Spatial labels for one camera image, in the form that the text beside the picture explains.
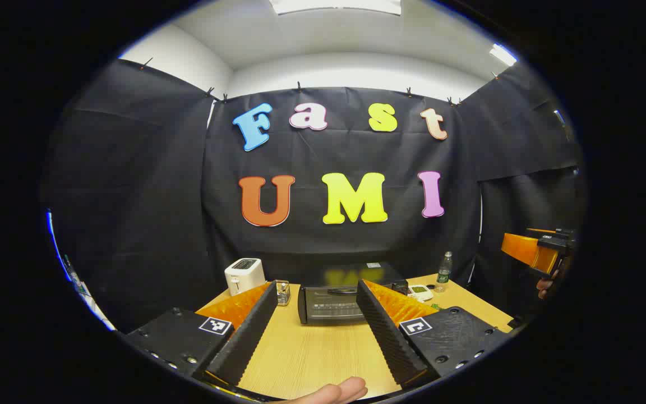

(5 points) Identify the clear plastic water bottle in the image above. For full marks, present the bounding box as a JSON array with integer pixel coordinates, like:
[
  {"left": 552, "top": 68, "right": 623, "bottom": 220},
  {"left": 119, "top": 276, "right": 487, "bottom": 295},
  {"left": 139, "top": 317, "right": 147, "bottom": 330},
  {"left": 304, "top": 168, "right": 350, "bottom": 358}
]
[{"left": 436, "top": 251, "right": 453, "bottom": 292}]

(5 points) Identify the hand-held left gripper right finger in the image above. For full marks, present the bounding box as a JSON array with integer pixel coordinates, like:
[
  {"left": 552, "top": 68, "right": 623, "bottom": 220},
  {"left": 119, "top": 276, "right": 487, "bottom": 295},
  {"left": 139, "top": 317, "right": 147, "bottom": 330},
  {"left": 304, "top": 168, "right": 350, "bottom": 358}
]
[{"left": 356, "top": 279, "right": 512, "bottom": 389}]

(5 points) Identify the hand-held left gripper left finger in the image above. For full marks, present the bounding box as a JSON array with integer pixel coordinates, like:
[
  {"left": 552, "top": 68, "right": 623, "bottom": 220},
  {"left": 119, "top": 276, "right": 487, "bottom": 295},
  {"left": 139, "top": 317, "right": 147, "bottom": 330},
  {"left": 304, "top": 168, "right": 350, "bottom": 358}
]
[{"left": 123, "top": 281, "right": 279, "bottom": 388}]

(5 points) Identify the white toaster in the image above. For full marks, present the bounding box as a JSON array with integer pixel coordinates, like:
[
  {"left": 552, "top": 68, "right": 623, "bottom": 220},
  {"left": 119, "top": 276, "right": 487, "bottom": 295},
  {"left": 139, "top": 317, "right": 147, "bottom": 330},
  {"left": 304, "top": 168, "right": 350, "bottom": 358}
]
[{"left": 225, "top": 258, "right": 266, "bottom": 296}]

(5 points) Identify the black backdrop cloth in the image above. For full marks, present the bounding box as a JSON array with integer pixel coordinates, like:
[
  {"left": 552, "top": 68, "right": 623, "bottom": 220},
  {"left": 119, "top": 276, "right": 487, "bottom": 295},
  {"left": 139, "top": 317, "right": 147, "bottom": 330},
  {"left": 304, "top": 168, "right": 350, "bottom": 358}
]
[{"left": 40, "top": 59, "right": 587, "bottom": 334}]

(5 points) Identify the small ceiling light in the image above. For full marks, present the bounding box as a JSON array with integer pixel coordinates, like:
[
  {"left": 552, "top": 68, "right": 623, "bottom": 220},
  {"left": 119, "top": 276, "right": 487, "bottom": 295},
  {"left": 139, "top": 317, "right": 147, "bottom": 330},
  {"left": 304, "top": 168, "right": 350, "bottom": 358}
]
[{"left": 490, "top": 44, "right": 517, "bottom": 67}]

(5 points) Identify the long ceiling light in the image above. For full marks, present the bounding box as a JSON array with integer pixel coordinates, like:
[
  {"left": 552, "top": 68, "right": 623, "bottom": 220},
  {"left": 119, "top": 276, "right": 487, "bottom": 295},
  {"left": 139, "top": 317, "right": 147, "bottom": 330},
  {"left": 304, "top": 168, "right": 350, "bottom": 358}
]
[{"left": 270, "top": 0, "right": 402, "bottom": 16}]

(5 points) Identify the black electric oven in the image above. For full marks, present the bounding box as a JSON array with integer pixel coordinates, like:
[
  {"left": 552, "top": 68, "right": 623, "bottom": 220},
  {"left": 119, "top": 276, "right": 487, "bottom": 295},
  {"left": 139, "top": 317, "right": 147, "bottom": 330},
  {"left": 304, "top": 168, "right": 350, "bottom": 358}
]
[{"left": 298, "top": 263, "right": 409, "bottom": 326}]

